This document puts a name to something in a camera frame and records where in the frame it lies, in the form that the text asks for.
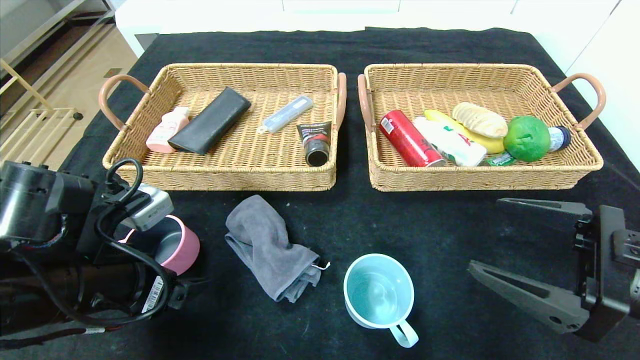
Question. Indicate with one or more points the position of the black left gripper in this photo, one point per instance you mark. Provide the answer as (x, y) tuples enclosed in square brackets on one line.
[(156, 293)]

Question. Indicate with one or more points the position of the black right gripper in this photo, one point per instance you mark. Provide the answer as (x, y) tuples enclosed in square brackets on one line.
[(601, 265)]

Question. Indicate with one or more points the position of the green lime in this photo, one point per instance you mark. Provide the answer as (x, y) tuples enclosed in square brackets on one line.
[(526, 139)]

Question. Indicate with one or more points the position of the striped bread loaf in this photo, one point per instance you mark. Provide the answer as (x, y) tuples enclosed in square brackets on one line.
[(480, 120)]

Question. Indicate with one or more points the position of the red soda can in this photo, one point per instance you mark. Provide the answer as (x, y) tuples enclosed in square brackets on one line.
[(407, 140)]

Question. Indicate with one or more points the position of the pink saucepan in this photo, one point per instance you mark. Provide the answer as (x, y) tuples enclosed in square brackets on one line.
[(187, 247)]

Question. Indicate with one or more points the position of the grey towel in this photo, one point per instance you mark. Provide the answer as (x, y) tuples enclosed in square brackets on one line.
[(265, 245)]

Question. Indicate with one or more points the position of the black tablecloth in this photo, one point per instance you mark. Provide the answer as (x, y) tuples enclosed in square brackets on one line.
[(450, 225)]

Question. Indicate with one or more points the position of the small green packet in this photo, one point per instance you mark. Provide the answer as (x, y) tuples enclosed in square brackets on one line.
[(497, 160)]

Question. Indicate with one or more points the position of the clear bottle with dark cap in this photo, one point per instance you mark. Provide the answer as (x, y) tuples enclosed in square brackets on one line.
[(560, 138)]

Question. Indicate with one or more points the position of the yellow banana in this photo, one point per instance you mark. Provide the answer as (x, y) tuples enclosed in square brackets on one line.
[(492, 145)]

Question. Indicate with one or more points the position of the white yogurt drink bottle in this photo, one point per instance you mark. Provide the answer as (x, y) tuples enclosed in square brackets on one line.
[(450, 145)]

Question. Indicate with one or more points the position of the small pink bottle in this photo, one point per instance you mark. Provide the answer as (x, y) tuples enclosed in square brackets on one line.
[(167, 131)]

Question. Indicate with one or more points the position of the light blue mug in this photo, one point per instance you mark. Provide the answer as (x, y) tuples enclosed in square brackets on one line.
[(380, 295)]

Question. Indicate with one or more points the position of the black leather case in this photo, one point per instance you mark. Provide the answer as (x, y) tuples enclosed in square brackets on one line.
[(210, 121)]

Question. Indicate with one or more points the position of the black cosmetic tube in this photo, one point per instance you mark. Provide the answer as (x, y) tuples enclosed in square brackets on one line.
[(315, 139)]

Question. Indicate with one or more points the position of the clear blue plastic case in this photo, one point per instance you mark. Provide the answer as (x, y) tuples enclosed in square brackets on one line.
[(287, 114)]

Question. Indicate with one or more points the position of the light wooden rack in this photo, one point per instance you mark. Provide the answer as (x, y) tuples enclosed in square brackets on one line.
[(20, 79)]

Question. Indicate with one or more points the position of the grey metal shelf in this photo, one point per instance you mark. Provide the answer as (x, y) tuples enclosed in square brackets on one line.
[(50, 25)]

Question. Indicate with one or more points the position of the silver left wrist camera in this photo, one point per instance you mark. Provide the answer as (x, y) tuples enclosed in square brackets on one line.
[(150, 207)]

